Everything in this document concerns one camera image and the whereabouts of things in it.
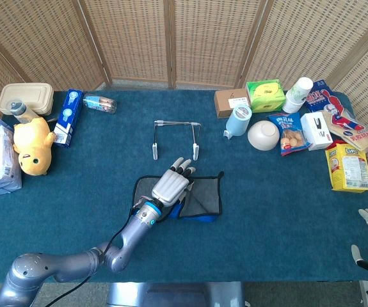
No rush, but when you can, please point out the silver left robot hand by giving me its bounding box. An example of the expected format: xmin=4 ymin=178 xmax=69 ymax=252
xmin=151 ymin=157 xmax=196 ymax=205

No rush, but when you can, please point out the grey and blue cloth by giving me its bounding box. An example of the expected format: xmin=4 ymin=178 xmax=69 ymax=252
xmin=132 ymin=171 xmax=225 ymax=224

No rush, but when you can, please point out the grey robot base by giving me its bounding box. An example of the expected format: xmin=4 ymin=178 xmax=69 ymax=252
xmin=106 ymin=281 xmax=247 ymax=307

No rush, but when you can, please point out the yellow tea bag pack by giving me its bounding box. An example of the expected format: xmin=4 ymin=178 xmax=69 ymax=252
xmin=324 ymin=140 xmax=368 ymax=194

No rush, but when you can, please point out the light blue cylindrical container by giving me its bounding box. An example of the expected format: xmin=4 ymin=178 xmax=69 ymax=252
xmin=223 ymin=104 xmax=253 ymax=140

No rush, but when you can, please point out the brown cardboard box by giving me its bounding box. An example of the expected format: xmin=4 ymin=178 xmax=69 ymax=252
xmin=214 ymin=88 xmax=252 ymax=120

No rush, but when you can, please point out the teal carpet table cover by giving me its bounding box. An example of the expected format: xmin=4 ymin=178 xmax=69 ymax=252
xmin=0 ymin=89 xmax=368 ymax=284

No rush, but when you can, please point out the cream upturned bowl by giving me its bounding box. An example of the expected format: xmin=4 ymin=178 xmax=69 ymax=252
xmin=246 ymin=120 xmax=280 ymax=152

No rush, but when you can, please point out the clear plastic snack bottle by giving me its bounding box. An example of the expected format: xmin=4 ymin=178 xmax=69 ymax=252
xmin=83 ymin=93 xmax=118 ymax=115

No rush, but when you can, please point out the beige bag with red text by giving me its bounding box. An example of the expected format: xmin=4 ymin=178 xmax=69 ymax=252
xmin=323 ymin=108 xmax=368 ymax=152

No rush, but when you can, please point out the blue toothpaste box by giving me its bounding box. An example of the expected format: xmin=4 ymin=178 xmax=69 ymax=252
xmin=52 ymin=88 xmax=84 ymax=148

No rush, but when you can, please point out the blue cookie snack bag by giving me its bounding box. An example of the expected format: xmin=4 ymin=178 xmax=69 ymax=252
xmin=268 ymin=111 xmax=312 ymax=157

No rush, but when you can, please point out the green tissue pack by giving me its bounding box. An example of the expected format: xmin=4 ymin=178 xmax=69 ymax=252
xmin=246 ymin=79 xmax=286 ymax=113

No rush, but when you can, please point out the white box with black print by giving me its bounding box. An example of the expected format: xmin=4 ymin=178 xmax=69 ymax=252
xmin=300 ymin=111 xmax=334 ymax=152

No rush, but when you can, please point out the yellow plush toy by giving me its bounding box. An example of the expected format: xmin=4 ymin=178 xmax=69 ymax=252
xmin=12 ymin=117 xmax=57 ymax=177

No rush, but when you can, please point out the wicker folding screen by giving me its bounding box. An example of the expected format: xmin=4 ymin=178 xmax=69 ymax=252
xmin=0 ymin=0 xmax=368 ymax=224

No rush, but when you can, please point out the stack of paper cups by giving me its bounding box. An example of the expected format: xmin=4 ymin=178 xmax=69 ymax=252
xmin=282 ymin=77 xmax=314 ymax=114

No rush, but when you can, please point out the blue box with red figure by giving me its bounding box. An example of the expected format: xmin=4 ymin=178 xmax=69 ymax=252
xmin=305 ymin=79 xmax=353 ymax=114

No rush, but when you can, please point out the bottle with grey cap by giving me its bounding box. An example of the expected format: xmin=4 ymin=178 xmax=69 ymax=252
xmin=10 ymin=98 xmax=40 ymax=125

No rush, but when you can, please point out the beige lidded lunch box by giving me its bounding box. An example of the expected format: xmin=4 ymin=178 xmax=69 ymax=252
xmin=0 ymin=83 xmax=55 ymax=116

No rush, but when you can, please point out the metal wire stand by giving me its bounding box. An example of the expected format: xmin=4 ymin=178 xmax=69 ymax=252
xmin=152 ymin=120 xmax=203 ymax=162

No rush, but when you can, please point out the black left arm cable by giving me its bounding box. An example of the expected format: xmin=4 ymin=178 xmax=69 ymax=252
xmin=41 ymin=204 xmax=146 ymax=307

